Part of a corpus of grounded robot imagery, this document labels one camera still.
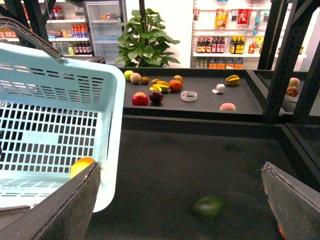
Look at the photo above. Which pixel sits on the green potted plant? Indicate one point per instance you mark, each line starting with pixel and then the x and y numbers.
pixel 144 42

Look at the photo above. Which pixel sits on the black metal shelf frame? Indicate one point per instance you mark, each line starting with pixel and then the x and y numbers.
pixel 270 99

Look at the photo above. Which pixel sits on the brown basket handle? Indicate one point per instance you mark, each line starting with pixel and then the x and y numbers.
pixel 31 37

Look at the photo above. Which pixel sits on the green avocado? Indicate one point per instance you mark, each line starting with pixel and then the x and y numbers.
pixel 208 207

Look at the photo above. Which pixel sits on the brown kiwi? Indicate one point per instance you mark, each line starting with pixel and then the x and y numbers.
pixel 145 80

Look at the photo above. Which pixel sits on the pale round melon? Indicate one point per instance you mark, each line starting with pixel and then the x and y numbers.
pixel 135 78

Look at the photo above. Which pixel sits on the glass door refrigerator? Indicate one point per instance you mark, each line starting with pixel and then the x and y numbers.
pixel 104 18

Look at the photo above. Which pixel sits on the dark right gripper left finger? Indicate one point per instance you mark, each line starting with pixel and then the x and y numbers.
pixel 64 215

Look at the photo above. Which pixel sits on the pale peach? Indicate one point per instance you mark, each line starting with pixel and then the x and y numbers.
pixel 227 107

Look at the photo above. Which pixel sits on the red fruit on side shelf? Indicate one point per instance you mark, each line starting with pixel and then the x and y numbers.
pixel 292 91

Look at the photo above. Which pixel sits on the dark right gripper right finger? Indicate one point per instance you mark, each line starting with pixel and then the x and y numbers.
pixel 295 205

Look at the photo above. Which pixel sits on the red yellow apple behind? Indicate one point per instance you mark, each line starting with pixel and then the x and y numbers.
pixel 178 78

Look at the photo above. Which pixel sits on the light blue plastic basket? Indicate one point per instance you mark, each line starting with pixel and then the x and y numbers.
pixel 53 112

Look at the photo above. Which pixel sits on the yellow green star fruit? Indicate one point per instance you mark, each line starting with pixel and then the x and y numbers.
pixel 233 80

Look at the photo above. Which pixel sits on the small yellow brown fruit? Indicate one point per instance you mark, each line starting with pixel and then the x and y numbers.
pixel 155 81

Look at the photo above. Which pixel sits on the dark purple plum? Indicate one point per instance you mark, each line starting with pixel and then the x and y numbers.
pixel 155 96

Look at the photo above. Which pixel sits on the green apple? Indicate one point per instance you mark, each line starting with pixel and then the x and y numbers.
pixel 127 75

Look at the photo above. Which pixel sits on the yellow mango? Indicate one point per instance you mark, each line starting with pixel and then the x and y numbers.
pixel 80 165

